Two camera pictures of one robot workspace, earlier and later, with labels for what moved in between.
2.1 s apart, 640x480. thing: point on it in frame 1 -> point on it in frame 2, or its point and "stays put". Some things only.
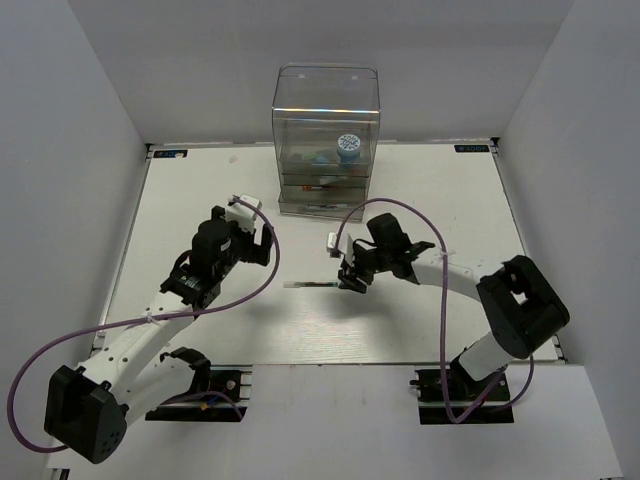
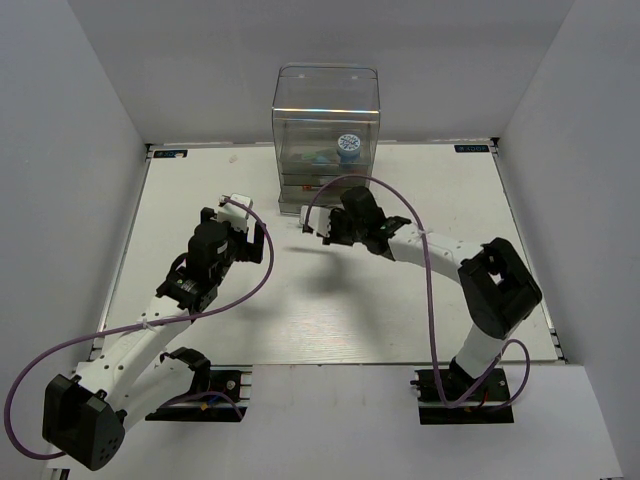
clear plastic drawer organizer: x=325 y=118 stays put
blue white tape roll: x=348 y=148 stays put
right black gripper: x=349 y=275 -> x=332 y=237
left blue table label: x=170 y=154 stays put
